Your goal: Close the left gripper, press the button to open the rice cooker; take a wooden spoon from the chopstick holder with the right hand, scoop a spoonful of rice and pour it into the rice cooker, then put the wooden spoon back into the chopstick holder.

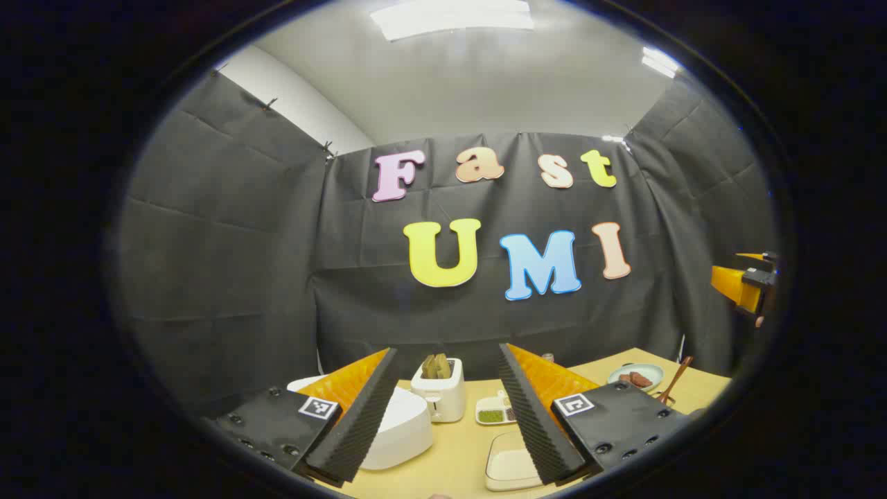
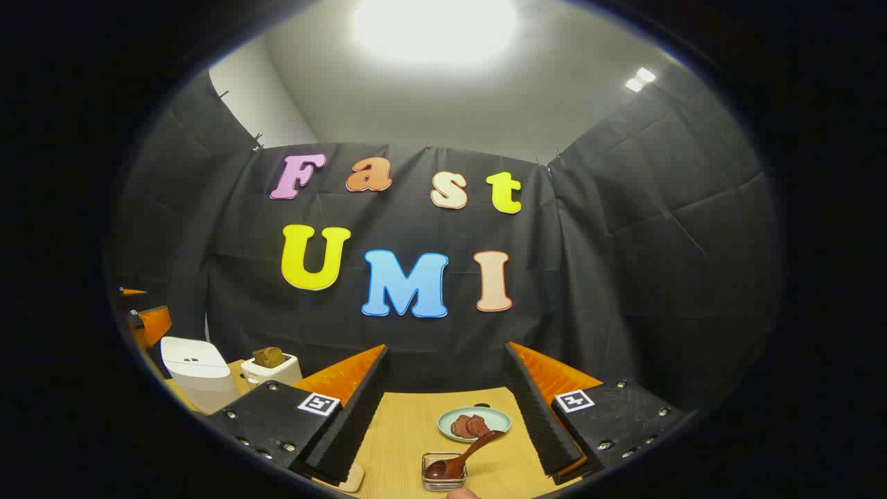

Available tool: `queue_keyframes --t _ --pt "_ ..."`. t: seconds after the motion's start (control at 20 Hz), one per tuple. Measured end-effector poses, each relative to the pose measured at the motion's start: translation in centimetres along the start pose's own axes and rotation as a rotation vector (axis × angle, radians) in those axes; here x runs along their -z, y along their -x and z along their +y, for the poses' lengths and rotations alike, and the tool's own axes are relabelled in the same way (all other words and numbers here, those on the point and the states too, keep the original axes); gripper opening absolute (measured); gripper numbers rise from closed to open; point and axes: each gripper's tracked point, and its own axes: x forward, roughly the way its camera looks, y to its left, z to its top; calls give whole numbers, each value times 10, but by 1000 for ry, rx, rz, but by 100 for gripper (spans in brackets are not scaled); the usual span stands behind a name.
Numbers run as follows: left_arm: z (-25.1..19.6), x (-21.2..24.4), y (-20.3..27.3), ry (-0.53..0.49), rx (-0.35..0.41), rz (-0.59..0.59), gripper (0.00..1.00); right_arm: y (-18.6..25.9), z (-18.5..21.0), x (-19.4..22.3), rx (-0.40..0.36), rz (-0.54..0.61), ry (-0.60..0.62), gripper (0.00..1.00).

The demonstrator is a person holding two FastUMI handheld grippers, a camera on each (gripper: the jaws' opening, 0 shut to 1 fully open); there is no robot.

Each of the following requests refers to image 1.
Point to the brown wooden spoon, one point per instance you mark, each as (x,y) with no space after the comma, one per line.
(675,380)

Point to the white divided grain dish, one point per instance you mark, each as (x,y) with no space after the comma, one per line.
(492,416)

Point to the white rice cooker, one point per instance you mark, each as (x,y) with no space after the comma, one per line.
(402,430)

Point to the red meat slice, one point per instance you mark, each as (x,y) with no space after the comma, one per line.
(627,378)
(642,380)

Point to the clear rice tray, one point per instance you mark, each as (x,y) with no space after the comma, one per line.
(493,478)

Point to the white toaster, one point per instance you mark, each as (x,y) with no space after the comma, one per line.
(443,398)

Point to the black backdrop cloth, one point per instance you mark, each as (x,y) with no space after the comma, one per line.
(242,277)

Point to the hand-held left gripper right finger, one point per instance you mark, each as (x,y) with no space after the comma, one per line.
(533,423)

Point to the pale green plate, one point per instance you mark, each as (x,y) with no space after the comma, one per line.
(655,371)

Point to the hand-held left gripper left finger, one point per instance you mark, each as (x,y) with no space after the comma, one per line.
(360,423)

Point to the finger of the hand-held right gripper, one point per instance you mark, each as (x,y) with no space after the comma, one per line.
(727,284)

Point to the brown bread slice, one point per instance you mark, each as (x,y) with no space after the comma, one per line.
(443,367)
(428,369)

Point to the large ceiling light panel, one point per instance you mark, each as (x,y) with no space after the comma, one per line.
(450,17)

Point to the small ceiling light panel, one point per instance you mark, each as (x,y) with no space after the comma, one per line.
(660,62)

